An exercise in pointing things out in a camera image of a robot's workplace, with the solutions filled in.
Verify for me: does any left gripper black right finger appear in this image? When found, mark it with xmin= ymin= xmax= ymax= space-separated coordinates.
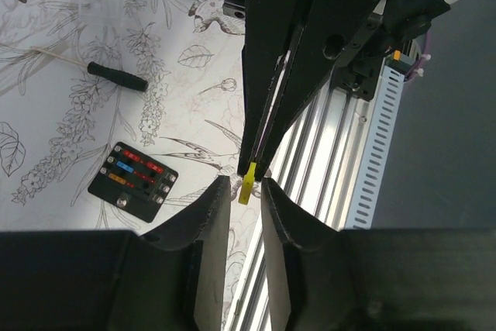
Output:
xmin=261 ymin=178 xmax=341 ymax=330

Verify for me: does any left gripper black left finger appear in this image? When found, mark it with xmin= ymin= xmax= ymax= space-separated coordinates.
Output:
xmin=139 ymin=176 xmax=231 ymax=330

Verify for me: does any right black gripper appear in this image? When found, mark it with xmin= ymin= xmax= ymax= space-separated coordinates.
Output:
xmin=224 ymin=0 xmax=449 ymax=174

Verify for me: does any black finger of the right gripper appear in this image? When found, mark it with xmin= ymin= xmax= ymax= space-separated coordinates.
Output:
xmin=238 ymin=0 xmax=313 ymax=176

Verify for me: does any yellow fuse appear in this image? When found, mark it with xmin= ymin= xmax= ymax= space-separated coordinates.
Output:
xmin=238 ymin=162 xmax=257 ymax=205

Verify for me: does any red fuse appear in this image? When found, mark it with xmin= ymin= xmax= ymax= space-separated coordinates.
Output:
xmin=146 ymin=162 xmax=164 ymax=174
xmin=122 ymin=150 xmax=140 ymax=162

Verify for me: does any black fuse box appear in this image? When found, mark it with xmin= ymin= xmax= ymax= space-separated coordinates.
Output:
xmin=88 ymin=142 xmax=179 ymax=222

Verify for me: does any orange fuse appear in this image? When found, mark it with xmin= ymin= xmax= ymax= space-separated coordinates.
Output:
xmin=108 ymin=173 xmax=126 ymax=184

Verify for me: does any blue fuse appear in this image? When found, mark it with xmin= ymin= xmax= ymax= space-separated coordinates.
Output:
xmin=116 ymin=161 xmax=134 ymax=174

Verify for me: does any black handled screwdriver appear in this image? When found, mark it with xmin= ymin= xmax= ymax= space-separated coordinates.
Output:
xmin=31 ymin=47 xmax=149 ymax=92

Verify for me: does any floral patterned mat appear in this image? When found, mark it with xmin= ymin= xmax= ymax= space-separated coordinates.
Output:
xmin=0 ymin=0 xmax=280 ymax=331

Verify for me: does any white slotted cable duct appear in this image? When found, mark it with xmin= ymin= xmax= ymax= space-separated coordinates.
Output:
xmin=345 ymin=66 xmax=404 ymax=229

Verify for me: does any aluminium rail base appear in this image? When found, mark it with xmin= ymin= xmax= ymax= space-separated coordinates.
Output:
xmin=223 ymin=84 xmax=375 ymax=330

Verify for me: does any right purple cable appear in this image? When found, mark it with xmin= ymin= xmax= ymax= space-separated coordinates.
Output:
xmin=405 ymin=30 xmax=437 ymax=84

